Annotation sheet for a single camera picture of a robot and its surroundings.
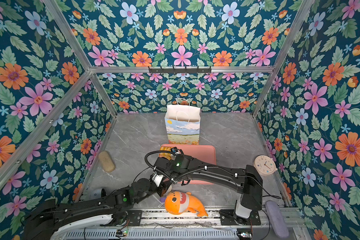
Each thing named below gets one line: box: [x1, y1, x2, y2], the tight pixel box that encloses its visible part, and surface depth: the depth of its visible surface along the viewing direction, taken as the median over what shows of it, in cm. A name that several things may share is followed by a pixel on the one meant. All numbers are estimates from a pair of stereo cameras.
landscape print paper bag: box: [164, 104, 201, 145], surface depth 90 cm
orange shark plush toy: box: [164, 191, 209, 217], surface depth 73 cm
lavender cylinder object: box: [265, 200, 289, 238], surface depth 71 cm
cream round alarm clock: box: [253, 155, 278, 176], surface depth 92 cm
